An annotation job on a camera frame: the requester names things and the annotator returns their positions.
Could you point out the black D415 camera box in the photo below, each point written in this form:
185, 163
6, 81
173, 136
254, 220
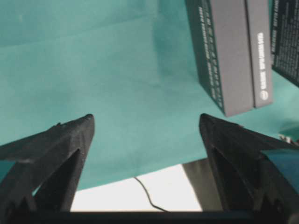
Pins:
285, 39

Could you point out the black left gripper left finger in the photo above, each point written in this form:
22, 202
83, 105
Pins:
46, 168

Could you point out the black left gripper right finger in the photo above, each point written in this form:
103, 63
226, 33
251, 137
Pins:
256, 176

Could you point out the black D435i box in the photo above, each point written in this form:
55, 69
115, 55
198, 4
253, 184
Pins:
231, 44

